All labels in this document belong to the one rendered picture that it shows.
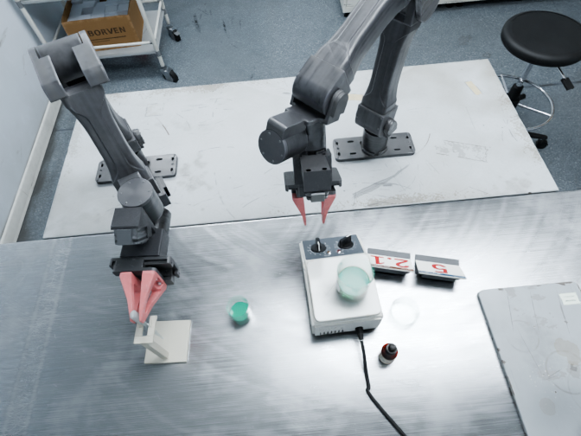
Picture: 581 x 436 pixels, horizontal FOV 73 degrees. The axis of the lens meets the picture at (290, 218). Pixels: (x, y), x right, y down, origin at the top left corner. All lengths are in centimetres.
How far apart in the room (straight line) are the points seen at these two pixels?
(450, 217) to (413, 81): 46
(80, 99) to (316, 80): 36
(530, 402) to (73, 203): 104
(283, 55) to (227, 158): 188
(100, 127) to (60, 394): 50
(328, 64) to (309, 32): 240
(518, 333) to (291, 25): 264
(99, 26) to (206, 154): 183
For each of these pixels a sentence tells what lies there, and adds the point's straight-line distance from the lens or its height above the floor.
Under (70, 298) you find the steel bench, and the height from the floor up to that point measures 90.
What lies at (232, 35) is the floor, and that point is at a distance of 310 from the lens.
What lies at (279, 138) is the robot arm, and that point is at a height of 122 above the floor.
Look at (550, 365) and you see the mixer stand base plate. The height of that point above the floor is 91.
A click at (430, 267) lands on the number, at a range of 86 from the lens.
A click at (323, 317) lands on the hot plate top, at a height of 99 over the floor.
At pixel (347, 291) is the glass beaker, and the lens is 68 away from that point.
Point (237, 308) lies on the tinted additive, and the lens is 80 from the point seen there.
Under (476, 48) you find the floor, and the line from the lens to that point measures 307.
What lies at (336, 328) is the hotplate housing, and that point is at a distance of 76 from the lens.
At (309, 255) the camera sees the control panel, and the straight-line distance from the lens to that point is 79.
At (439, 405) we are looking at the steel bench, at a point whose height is 90.
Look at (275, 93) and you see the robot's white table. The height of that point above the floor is 90.
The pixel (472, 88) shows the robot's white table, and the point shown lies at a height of 90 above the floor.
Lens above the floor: 167
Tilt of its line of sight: 58 degrees down
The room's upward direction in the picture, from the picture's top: 5 degrees counter-clockwise
